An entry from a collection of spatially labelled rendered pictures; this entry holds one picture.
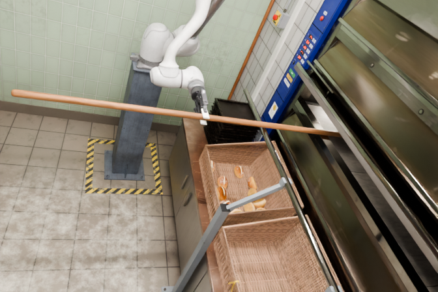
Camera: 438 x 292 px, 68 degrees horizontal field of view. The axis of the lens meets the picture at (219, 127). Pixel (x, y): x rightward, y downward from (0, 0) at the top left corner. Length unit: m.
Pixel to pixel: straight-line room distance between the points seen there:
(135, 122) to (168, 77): 0.73
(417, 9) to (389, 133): 0.53
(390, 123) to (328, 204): 0.53
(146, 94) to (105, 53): 0.68
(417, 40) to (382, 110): 0.32
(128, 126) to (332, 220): 1.48
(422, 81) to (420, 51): 0.14
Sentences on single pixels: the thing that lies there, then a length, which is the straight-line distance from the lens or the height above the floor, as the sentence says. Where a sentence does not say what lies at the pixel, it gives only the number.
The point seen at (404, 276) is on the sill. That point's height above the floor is 1.16.
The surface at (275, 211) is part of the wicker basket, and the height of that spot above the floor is 0.79.
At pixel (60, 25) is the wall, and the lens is 2.73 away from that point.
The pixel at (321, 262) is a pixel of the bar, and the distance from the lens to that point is 1.30.
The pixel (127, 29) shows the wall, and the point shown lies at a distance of 2.68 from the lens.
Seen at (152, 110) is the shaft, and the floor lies 1.20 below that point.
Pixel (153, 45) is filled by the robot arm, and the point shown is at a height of 1.17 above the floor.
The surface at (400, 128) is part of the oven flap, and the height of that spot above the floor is 1.54.
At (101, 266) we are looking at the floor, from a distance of 2.33.
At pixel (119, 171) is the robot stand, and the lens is 2.75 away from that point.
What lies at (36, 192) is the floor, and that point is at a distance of 2.63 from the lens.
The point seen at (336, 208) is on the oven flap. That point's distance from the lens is 1.79.
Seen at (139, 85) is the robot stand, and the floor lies 0.89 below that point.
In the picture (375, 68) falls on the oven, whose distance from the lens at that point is 1.71.
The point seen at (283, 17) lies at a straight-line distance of 2.45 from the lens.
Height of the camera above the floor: 2.07
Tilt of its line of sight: 35 degrees down
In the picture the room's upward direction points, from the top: 24 degrees clockwise
